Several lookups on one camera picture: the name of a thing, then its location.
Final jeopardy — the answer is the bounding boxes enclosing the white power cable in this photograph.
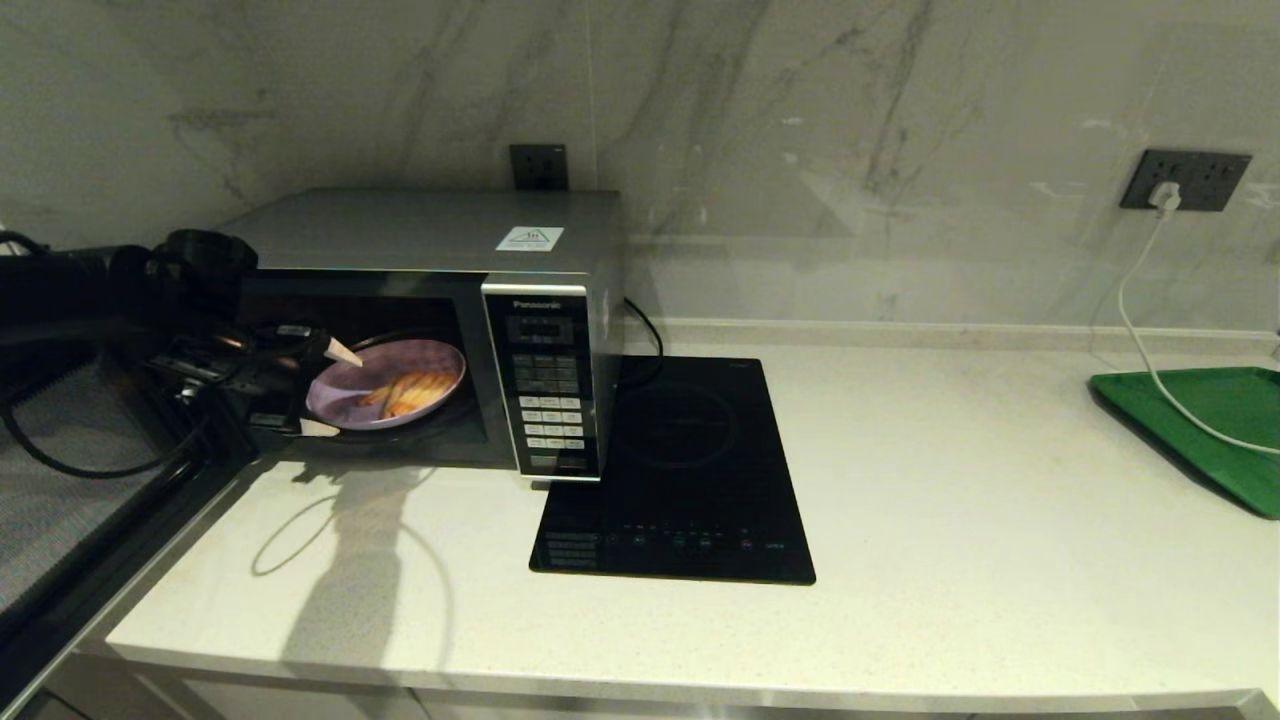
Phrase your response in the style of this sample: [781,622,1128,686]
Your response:
[1115,212,1280,456]

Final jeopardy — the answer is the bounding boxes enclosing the dark glass microwave door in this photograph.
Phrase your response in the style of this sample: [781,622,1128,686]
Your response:
[0,345,263,701]

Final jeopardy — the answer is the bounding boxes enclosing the black induction cooktop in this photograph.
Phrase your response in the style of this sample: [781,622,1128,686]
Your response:
[529,357,816,586]

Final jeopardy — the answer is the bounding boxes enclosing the green plastic tray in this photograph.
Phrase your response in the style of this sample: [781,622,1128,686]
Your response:
[1089,367,1280,519]

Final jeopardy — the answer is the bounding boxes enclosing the silver Panasonic microwave oven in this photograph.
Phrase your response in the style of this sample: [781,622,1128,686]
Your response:
[215,188,627,483]

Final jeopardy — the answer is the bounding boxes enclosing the lilac round plate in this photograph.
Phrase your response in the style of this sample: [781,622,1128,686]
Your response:
[305,338,467,431]

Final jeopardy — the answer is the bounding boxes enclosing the small black wall socket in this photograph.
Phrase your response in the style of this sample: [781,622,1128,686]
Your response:
[509,144,569,191]

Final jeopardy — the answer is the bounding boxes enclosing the wide black wall socket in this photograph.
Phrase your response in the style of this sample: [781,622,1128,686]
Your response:
[1119,149,1252,212]

